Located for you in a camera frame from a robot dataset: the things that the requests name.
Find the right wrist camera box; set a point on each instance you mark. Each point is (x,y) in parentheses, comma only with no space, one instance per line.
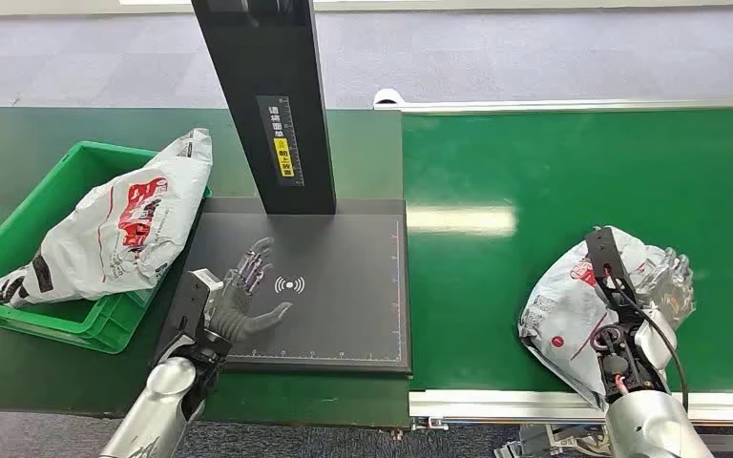
(607,259)

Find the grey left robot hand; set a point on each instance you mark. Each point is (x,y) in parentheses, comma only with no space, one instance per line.
(235,314)

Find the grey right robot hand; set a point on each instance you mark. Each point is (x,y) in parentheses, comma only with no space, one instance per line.
(675,281)

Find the yellow and black column label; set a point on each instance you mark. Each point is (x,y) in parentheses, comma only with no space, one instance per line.
(283,151)

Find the green conveyor belt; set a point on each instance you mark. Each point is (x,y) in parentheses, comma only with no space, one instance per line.
(594,170)

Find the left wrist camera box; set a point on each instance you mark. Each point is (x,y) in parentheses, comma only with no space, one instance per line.
(196,297)

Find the black scanner base plate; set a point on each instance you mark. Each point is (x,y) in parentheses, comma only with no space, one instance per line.
(341,297)

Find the green plastic bin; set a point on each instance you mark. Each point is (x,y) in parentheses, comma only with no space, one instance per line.
(37,202)

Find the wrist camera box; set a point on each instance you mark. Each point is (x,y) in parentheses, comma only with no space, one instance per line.
(196,297)
(607,259)

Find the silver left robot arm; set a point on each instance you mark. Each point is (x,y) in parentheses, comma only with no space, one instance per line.
(164,404)

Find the white red printed mailer bag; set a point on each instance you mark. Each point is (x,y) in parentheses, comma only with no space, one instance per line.
(126,227)
(562,310)

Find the black scanner column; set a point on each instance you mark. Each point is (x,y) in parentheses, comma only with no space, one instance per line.
(265,57)

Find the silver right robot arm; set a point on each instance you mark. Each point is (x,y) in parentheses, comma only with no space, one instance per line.
(648,423)

